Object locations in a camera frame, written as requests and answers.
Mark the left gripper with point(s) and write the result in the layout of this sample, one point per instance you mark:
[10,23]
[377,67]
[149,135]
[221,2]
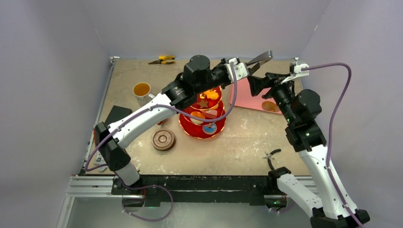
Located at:
[222,65]

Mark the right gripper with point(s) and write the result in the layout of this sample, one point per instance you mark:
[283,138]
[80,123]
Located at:
[268,81]

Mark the pink serving tray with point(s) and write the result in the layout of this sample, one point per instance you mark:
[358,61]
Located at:
[245,100]

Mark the orange duck pastry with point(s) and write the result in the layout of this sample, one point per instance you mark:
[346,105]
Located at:
[212,95]

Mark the brown bread roll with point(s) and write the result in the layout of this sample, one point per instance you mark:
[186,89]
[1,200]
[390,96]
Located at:
[270,106]

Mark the black serving tongs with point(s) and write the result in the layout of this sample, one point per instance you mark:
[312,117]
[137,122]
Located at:
[255,64]

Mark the red three-tier cake stand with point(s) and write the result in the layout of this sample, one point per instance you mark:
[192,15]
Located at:
[205,118]

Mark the brown star cookie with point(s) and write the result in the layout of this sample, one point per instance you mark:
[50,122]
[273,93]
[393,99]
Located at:
[203,104]

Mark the yellow frosted donut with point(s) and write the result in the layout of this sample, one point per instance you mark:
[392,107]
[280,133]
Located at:
[197,117]

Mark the blue frosted donut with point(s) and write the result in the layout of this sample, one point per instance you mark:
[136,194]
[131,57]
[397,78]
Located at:
[210,129]

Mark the white mug with tea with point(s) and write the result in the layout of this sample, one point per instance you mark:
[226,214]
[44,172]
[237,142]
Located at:
[142,92]

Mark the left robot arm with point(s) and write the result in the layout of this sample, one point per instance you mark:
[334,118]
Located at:
[181,93]

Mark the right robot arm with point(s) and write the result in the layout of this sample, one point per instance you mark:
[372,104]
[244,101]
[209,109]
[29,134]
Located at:
[330,206]

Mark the round brown wooden lid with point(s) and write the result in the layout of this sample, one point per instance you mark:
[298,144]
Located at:
[163,139]

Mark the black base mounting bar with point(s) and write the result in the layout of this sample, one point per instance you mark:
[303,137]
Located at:
[155,189]

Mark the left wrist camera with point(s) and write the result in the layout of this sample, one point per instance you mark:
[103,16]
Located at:
[236,69]

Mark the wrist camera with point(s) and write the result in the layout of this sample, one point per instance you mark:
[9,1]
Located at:
[298,69]
[236,69]

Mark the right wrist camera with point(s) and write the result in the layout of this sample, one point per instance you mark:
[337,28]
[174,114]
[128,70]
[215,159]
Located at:
[298,69]

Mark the yellow-handled pliers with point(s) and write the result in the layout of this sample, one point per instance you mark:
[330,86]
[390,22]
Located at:
[165,60]

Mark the black-handled pliers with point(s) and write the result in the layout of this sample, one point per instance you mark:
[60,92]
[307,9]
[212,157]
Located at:
[269,158]

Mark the red-handled adjustable wrench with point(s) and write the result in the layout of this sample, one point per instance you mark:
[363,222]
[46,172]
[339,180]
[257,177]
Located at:
[99,160]

